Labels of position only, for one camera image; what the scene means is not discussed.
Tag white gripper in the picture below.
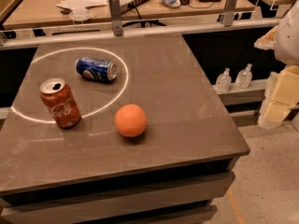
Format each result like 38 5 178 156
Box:
258 65 299 129

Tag blue pepsi can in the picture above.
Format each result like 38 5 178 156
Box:
76 57 118 82

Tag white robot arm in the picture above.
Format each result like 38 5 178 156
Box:
254 1 299 129

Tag red coca-cola can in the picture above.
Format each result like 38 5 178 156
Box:
40 77 81 128

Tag clear sanitizer bottle right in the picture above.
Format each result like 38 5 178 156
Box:
235 63 252 88

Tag blue white cloth mask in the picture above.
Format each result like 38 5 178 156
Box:
162 0 180 7

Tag orange ball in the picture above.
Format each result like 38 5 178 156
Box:
114 105 147 137

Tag white papers on desk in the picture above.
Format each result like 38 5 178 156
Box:
56 0 107 9

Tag grey drawer cabinet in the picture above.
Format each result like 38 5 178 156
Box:
0 159 241 224

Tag wooden desk background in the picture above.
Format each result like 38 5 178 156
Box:
2 0 259 31

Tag grey metal post right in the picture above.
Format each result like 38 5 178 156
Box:
222 0 237 27

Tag grey metal post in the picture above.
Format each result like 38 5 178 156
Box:
108 0 123 36
222 0 237 27

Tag grey metal post left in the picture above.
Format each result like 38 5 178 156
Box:
108 0 123 36

